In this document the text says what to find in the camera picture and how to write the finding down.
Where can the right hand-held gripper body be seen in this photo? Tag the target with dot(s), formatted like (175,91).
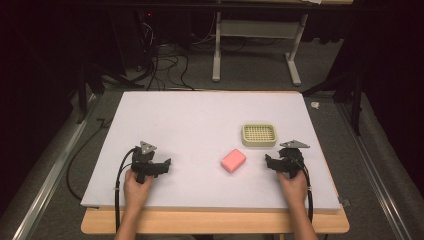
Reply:
(292,158)

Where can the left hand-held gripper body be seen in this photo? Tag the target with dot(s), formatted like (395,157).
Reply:
(143,161)

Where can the pale green soap dish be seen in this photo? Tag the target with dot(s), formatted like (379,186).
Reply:
(259,135)

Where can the pink soap bar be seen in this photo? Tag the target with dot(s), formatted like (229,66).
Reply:
(233,160)

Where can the person's right hand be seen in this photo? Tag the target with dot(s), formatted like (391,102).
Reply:
(293,190)

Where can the person's left hand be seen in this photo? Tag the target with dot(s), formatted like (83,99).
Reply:
(136,191)

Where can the white foam mat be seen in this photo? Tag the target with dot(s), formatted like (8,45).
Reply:
(200,126)

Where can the small white crumpled scrap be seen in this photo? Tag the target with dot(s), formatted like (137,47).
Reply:
(315,105)

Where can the wooden table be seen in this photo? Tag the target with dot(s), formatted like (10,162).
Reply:
(213,223)

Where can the black tripod stand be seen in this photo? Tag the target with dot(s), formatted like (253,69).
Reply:
(90,76)
(353,90)

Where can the aluminium floor rail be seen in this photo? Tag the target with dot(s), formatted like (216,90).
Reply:
(50,176)
(376,166)

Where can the white metal desk frame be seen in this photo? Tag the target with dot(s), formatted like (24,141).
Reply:
(218,50)

